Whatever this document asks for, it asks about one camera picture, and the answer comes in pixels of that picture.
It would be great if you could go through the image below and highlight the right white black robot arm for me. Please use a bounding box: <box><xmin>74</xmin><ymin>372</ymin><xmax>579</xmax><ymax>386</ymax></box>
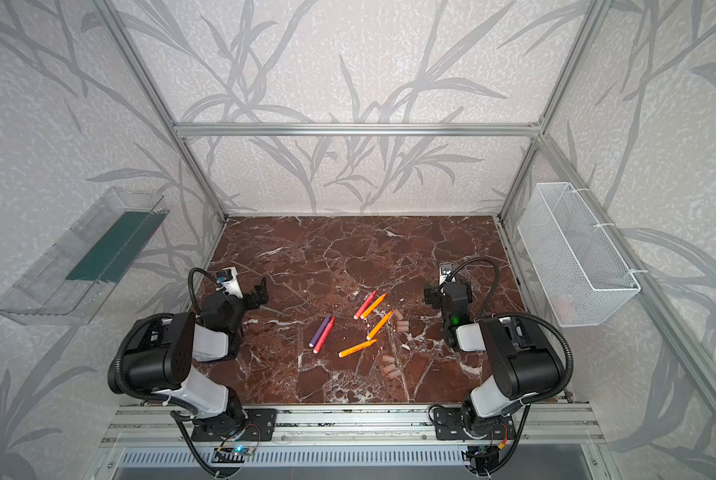
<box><xmin>424</xmin><ymin>280</ymin><xmax>574</xmax><ymax>446</ymax></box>

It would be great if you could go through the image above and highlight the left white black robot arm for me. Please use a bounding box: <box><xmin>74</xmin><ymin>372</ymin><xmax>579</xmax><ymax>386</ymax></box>
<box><xmin>108</xmin><ymin>268</ymin><xmax>276</xmax><ymax>442</ymax></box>

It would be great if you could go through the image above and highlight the purple highlighter pen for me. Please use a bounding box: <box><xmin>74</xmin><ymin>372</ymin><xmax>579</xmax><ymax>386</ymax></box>
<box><xmin>308</xmin><ymin>315</ymin><xmax>332</xmax><ymax>349</ymax></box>

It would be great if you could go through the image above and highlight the translucent pen cap lowest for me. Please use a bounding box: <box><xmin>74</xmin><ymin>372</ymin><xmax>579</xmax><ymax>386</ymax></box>
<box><xmin>383</xmin><ymin>365</ymin><xmax>402</xmax><ymax>379</ymax></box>

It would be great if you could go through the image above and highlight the pink highlighter beside purple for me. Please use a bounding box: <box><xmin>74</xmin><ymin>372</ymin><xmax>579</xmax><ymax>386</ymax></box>
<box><xmin>313</xmin><ymin>317</ymin><xmax>335</xmax><ymax>354</ymax></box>

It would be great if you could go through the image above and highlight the orange highlighter upper pair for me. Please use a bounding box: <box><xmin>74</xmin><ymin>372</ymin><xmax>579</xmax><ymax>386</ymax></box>
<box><xmin>361</xmin><ymin>294</ymin><xmax>387</xmax><ymax>319</ymax></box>

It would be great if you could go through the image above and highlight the pink highlighter upper pair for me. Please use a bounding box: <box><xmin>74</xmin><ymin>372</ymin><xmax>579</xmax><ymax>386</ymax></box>
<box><xmin>353</xmin><ymin>290</ymin><xmax>377</xmax><ymax>319</ymax></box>

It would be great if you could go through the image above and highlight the small green circuit board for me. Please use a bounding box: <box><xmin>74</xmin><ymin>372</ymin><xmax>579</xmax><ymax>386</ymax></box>
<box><xmin>212</xmin><ymin>445</ymin><xmax>255</xmax><ymax>464</ymax></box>

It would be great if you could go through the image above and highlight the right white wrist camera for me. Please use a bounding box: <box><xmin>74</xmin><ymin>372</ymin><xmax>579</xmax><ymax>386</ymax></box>
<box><xmin>439</xmin><ymin>262</ymin><xmax>456</xmax><ymax>284</ymax></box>

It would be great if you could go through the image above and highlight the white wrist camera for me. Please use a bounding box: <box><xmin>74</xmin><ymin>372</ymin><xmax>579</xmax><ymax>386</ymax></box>
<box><xmin>216</xmin><ymin>267</ymin><xmax>243</xmax><ymax>299</ymax></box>
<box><xmin>439</xmin><ymin>262</ymin><xmax>456</xmax><ymax>284</ymax></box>

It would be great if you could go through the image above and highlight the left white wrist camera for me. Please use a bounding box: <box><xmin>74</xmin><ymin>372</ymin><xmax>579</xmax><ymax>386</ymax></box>
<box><xmin>216</xmin><ymin>267</ymin><xmax>243</xmax><ymax>299</ymax></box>

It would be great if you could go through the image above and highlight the white wire mesh basket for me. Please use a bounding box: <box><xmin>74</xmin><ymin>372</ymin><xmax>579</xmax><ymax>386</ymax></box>
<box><xmin>518</xmin><ymin>182</ymin><xmax>641</xmax><ymax>327</ymax></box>

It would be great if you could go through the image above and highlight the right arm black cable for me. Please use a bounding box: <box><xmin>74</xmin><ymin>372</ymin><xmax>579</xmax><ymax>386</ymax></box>
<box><xmin>445</xmin><ymin>257</ymin><xmax>575</xmax><ymax>397</ymax></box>

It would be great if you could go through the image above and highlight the aluminium frame crossbar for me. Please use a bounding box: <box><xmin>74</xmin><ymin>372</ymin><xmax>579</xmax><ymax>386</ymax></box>
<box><xmin>172</xmin><ymin>123</ymin><xmax>540</xmax><ymax>137</ymax></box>

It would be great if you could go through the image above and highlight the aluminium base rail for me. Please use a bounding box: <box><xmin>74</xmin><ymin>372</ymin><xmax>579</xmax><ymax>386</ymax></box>
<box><xmin>100</xmin><ymin>403</ymin><xmax>605</xmax><ymax>447</ymax></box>

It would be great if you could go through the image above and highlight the clear plastic wall tray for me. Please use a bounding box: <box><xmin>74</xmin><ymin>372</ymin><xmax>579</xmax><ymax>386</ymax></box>
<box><xmin>0</xmin><ymin>187</ymin><xmax>170</xmax><ymax>326</ymax></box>

